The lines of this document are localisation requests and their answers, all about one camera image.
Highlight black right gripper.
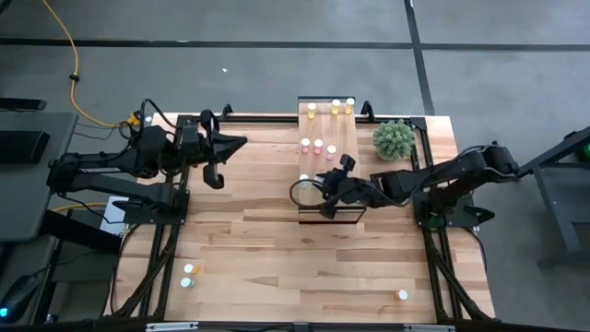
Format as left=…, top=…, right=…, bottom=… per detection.
left=318, top=171, right=374, bottom=220

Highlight green artificial potted plant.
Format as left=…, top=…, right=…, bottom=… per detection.
left=372, top=118, right=417, bottom=162

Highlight black computer mouse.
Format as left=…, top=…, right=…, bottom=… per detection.
left=0, top=274, right=41, bottom=324

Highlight black table frame rails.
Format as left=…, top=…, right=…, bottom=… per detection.
left=103, top=100, right=498, bottom=324

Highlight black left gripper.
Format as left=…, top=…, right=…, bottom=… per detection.
left=197, top=131, right=248, bottom=190

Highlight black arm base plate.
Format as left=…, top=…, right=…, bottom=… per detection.
left=112, top=188, right=191, bottom=226
left=411, top=191, right=497, bottom=230

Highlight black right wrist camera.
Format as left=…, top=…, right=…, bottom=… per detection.
left=338, top=153, right=359, bottom=179

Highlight black flat bar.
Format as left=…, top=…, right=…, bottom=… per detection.
left=0, top=97, right=48, bottom=112

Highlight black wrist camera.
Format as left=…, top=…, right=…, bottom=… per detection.
left=338, top=153, right=359, bottom=179
left=178, top=122, right=201, bottom=151

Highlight yellow extension cable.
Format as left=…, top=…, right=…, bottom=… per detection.
left=40, top=0, right=142, bottom=129
left=52, top=202, right=108, bottom=214

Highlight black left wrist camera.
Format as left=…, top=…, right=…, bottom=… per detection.
left=178, top=122, right=201, bottom=151

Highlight white paper sheet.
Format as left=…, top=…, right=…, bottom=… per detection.
left=100, top=196, right=129, bottom=237

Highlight wooden shelf black metal frame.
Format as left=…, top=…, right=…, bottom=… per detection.
left=297, top=95, right=369, bottom=226

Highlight silver metal bracket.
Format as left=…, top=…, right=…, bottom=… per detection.
left=145, top=322, right=199, bottom=332
left=403, top=324, right=456, bottom=332

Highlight grey desk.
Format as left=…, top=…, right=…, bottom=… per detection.
left=0, top=110, right=78, bottom=244

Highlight dark grey side table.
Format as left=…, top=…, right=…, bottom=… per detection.
left=506, top=124, right=590, bottom=271

